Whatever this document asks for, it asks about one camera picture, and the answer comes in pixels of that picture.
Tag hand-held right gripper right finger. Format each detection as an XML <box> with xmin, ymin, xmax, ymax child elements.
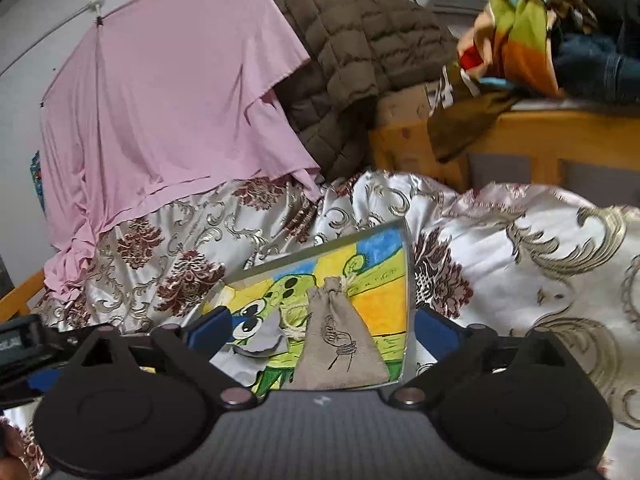
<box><xmin>389</xmin><ymin>306</ymin><xmax>578</xmax><ymax>409</ymax></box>

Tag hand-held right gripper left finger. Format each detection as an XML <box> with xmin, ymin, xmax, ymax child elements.
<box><xmin>60</xmin><ymin>307</ymin><xmax>261</xmax><ymax>411</ymax></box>

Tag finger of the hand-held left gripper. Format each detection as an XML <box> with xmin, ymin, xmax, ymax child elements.
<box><xmin>27</xmin><ymin>367</ymin><xmax>68</xmax><ymax>395</ymax></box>

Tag shallow cardboard tray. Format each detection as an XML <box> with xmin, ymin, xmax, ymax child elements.
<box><xmin>202</xmin><ymin>217</ymin><xmax>418</xmax><ymax>393</ymax></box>

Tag linen drawstring pouch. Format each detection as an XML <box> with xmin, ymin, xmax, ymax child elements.
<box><xmin>289</xmin><ymin>274</ymin><xmax>391</xmax><ymax>392</ymax></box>

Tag small grey cloth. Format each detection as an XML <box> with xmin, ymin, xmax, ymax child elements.
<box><xmin>235</xmin><ymin>317</ymin><xmax>288</xmax><ymax>361</ymax></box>

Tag floral satin blanket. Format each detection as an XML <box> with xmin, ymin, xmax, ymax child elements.
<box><xmin>0</xmin><ymin>170</ymin><xmax>640</xmax><ymax>480</ymax></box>

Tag olive printed cloth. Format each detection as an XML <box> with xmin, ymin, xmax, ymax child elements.
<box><xmin>427</xmin><ymin>67</ymin><xmax>523</xmax><ymax>163</ymax></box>

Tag cardboard box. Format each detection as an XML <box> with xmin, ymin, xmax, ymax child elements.
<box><xmin>375</xmin><ymin>84</ymin><xmax>436</xmax><ymax>128</ymax></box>

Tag pink bed sheet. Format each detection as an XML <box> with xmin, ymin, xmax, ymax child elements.
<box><xmin>40</xmin><ymin>0</ymin><xmax>323</xmax><ymax>306</ymax></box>

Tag brown puffer jacket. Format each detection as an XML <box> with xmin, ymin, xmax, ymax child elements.
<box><xmin>271</xmin><ymin>0</ymin><xmax>458</xmax><ymax>183</ymax></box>

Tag multicoloured printed cloth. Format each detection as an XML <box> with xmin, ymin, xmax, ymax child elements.
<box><xmin>457</xmin><ymin>0</ymin><xmax>598</xmax><ymax>101</ymax></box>

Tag blue denim jeans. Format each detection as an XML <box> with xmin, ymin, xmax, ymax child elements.
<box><xmin>552</xmin><ymin>0</ymin><xmax>640</xmax><ymax>106</ymax></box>

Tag wooden slatted bed rail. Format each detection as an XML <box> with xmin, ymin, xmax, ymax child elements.
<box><xmin>0</xmin><ymin>269</ymin><xmax>47</xmax><ymax>326</ymax></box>

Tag blue patterned wall poster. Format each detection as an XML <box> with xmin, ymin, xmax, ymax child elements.
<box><xmin>30</xmin><ymin>150</ymin><xmax>48</xmax><ymax>213</ymax></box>

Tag wooden bed frame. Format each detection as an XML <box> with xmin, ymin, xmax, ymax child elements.
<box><xmin>369</xmin><ymin>107</ymin><xmax>640</xmax><ymax>196</ymax></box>

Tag white curtain wire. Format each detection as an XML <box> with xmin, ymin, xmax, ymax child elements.
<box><xmin>0</xmin><ymin>0</ymin><xmax>201</xmax><ymax>78</ymax></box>

